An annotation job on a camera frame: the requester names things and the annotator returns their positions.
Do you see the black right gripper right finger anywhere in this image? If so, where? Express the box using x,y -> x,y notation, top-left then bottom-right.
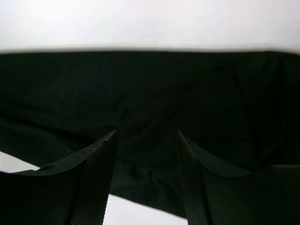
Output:
177,132 -> 300,225

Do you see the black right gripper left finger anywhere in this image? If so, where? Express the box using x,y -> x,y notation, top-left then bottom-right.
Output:
0,131 -> 117,225

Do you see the black t shirt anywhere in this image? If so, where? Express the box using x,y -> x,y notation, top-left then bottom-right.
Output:
0,52 -> 300,217

